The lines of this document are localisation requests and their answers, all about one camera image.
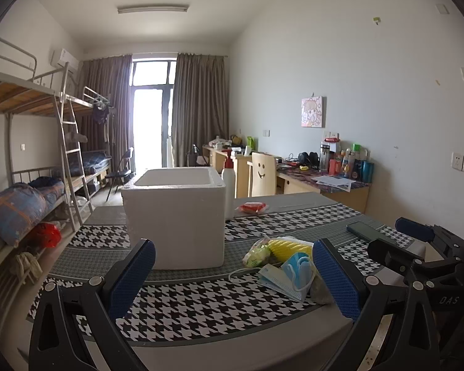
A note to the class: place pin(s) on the brown curtain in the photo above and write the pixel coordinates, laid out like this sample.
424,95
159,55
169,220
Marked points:
200,105
105,83

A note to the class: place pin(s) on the blue plaid duvet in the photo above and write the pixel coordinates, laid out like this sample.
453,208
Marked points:
24,205

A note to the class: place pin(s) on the white air conditioner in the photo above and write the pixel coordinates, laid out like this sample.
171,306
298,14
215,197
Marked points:
62,58

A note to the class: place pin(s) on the red plastic bag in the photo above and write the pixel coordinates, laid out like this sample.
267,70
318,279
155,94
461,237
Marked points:
45,235

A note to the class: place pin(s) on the red snack packet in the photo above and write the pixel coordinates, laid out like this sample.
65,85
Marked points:
252,208

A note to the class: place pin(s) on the black smartphone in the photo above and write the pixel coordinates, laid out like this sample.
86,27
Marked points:
365,232

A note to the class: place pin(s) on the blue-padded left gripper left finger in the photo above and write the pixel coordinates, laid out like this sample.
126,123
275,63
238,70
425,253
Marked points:
126,277

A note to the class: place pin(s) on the right brown curtain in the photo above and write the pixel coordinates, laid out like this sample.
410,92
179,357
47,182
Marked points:
200,105

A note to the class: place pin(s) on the blue face mask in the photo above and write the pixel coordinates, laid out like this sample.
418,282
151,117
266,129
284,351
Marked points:
293,278

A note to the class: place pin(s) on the black folding chair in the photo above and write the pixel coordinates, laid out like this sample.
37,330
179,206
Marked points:
121,173

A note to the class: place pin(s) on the metal bunk bed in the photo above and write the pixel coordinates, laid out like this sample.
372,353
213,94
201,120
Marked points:
39,136

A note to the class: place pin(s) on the ceiling light tube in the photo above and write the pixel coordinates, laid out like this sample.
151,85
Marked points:
154,7

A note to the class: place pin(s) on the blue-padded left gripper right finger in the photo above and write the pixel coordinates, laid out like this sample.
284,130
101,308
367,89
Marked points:
342,278

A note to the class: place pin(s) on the wooden desk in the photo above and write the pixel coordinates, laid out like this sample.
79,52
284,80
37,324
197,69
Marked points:
292,180

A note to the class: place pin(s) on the white papers on desk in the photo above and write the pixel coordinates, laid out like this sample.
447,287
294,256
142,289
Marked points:
341,183

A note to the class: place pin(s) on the teal bottles on desk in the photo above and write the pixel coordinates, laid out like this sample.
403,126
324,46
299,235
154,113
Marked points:
367,171

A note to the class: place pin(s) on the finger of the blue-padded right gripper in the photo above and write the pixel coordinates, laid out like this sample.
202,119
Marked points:
392,256
415,230

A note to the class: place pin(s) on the wooden smiley chair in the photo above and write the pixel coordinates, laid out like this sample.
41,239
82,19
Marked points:
263,175

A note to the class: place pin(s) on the white spray bottle red top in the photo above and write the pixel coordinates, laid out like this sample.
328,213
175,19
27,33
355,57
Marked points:
228,176

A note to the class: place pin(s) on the yellow foam net sleeve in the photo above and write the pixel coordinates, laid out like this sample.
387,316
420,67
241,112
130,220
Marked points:
284,248

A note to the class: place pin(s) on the left brown curtain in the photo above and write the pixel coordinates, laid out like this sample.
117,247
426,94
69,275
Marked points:
105,83

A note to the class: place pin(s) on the pink anime poster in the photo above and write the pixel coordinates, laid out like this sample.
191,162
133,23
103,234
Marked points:
312,112

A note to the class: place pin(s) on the white styrofoam box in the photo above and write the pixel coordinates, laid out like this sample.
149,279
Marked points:
182,211

